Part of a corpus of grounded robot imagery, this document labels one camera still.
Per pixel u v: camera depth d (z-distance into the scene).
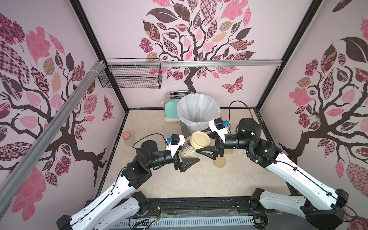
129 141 0.91
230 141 0.50
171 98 1.04
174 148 0.51
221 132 0.48
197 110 0.98
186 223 0.70
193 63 0.94
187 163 0.53
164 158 0.53
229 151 0.91
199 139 0.54
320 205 0.40
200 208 0.76
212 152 0.49
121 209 0.56
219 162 0.90
